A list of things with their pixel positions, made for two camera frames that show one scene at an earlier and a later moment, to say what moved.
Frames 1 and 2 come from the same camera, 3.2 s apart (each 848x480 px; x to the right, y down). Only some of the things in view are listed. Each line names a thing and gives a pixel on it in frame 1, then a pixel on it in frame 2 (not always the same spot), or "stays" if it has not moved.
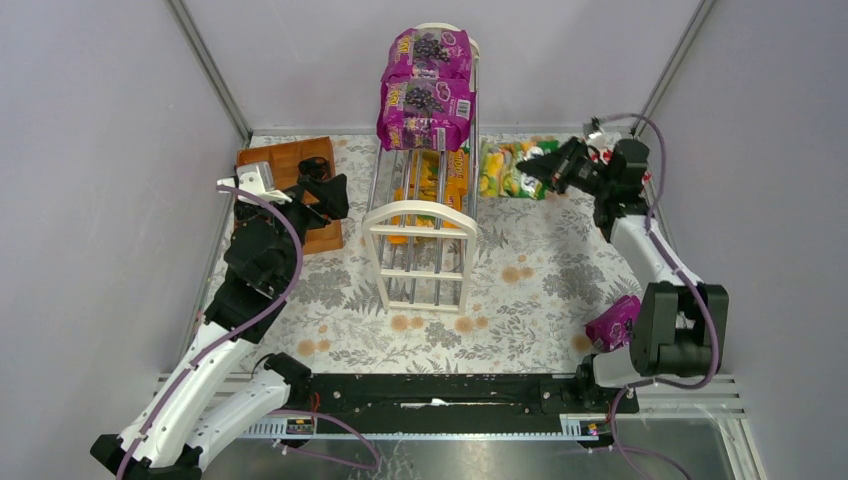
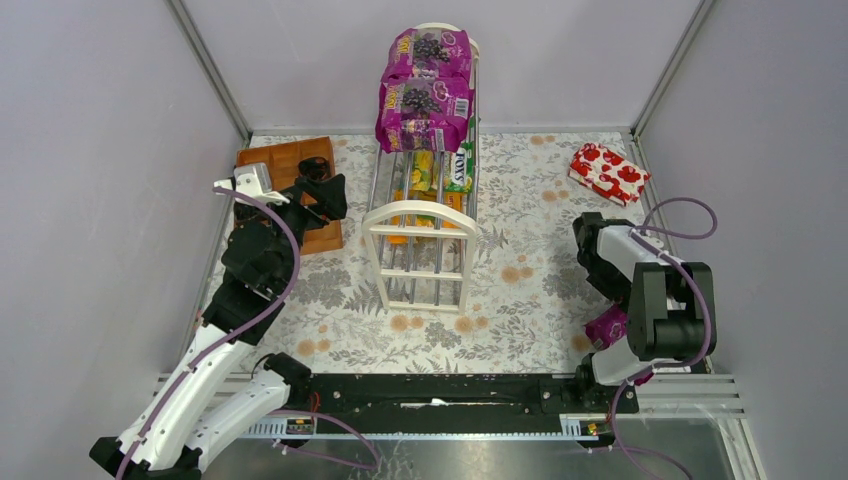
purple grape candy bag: [612, 328] stays
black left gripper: [308, 198] stays
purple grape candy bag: [428, 53] stays
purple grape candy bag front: [424, 113] stays
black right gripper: [566, 170] → [592, 244]
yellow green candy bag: [499, 175] → [422, 170]
